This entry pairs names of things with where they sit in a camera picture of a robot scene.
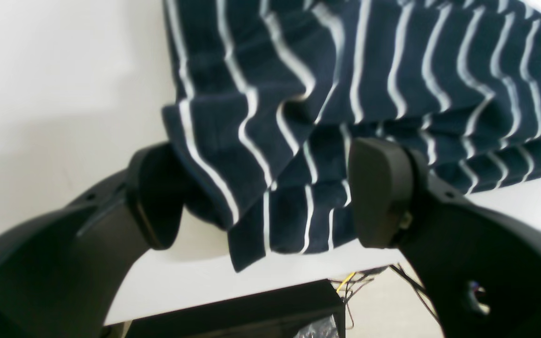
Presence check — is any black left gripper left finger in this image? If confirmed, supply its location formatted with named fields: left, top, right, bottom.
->
left=0, top=143, right=190, bottom=338

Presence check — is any navy white striped T-shirt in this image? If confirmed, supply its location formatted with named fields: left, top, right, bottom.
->
left=162, top=0, right=541, bottom=272

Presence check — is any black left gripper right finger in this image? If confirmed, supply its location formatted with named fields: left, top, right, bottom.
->
left=348, top=138, right=541, bottom=338

